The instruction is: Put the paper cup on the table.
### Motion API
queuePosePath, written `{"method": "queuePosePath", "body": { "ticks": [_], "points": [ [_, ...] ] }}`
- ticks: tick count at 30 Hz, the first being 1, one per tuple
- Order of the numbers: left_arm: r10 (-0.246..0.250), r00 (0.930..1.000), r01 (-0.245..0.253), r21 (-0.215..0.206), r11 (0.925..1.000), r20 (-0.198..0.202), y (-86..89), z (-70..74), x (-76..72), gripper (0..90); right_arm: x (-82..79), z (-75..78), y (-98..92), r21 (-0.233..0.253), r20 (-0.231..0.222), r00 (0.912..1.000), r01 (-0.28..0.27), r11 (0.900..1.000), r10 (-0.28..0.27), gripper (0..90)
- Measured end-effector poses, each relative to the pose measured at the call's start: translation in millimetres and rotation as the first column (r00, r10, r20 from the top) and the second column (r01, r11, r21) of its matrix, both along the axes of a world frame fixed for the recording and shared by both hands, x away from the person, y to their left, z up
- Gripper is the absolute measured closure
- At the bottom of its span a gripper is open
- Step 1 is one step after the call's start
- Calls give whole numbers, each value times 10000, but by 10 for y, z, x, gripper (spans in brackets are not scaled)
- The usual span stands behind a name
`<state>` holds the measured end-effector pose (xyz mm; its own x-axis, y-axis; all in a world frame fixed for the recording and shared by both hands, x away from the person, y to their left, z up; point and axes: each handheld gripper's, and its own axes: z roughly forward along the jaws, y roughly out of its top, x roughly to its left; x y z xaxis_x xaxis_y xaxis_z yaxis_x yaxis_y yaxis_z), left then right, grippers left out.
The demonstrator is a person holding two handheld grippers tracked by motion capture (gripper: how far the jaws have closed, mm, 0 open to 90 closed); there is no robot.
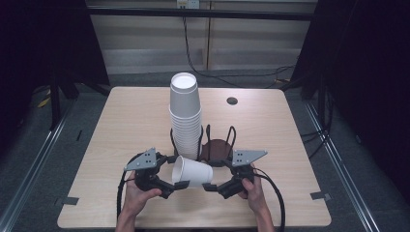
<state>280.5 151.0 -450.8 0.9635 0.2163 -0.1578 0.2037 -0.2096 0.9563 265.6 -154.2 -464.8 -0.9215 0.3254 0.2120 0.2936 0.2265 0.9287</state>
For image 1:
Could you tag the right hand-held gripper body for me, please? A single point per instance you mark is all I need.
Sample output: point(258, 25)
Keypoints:
point(246, 157)

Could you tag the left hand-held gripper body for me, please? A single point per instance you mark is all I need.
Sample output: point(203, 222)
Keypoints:
point(143, 161)

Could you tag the dark double cup holder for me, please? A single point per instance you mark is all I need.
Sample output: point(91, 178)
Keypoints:
point(217, 150)

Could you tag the single white paper cup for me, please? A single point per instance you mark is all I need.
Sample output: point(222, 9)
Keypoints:
point(193, 172)

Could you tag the stack of white paper cups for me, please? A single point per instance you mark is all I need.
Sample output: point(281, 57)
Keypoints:
point(185, 112)

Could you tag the person's left hand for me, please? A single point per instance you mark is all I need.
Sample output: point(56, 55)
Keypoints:
point(137, 198)

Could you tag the person's right hand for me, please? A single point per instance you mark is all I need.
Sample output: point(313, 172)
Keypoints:
point(256, 195)

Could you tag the round table grommet hole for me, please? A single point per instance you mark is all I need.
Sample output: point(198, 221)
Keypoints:
point(232, 101)

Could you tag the grey tape strip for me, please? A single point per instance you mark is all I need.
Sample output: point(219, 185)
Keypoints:
point(66, 201)
point(320, 196)

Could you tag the black metal stand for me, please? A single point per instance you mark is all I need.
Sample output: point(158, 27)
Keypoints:
point(54, 103)

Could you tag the yellow floor tape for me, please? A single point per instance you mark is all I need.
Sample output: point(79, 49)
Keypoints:
point(43, 102)

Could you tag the black horizontal bar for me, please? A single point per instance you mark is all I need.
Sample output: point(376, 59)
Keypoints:
point(225, 14)

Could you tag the dark curtain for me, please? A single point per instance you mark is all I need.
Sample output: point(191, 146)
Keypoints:
point(370, 80)
point(42, 42)

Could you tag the metal floor rail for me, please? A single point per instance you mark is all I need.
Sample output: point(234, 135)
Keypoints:
point(341, 167)
point(35, 167)

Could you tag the white wall power outlet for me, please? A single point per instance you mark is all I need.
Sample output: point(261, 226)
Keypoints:
point(188, 4)

